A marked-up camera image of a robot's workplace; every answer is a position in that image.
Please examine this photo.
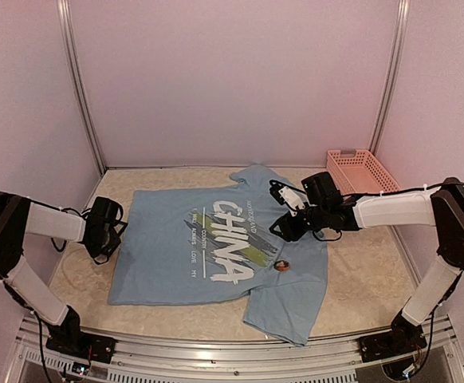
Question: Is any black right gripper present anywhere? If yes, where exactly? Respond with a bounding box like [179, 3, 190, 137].
[269, 203, 328, 242]

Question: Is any orange round brooch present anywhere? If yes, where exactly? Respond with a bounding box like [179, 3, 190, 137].
[273, 260, 290, 272]

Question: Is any light blue printed t-shirt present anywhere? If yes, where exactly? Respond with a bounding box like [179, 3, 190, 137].
[108, 165, 328, 346]

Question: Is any pink plastic basket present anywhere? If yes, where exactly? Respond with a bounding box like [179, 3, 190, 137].
[326, 149, 399, 194]

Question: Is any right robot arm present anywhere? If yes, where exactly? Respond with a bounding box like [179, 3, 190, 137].
[269, 172, 464, 354]

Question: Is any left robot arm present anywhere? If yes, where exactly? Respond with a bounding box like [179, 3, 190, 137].
[0, 191, 127, 355]

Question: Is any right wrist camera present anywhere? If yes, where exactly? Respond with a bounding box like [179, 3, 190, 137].
[269, 180, 306, 217]

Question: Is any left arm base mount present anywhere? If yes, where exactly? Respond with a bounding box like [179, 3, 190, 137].
[46, 333, 116, 364]

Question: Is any aluminium front rail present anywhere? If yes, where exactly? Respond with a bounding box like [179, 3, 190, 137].
[0, 316, 464, 382]

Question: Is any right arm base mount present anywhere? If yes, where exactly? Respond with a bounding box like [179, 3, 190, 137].
[358, 332, 427, 363]

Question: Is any left aluminium corner post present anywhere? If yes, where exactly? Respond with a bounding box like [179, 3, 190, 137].
[57, 0, 108, 177]

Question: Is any aluminium corner post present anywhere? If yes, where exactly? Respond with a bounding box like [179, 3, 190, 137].
[368, 0, 411, 156]
[57, 0, 108, 177]

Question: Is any right aluminium corner post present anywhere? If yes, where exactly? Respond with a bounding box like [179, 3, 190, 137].
[368, 0, 411, 156]

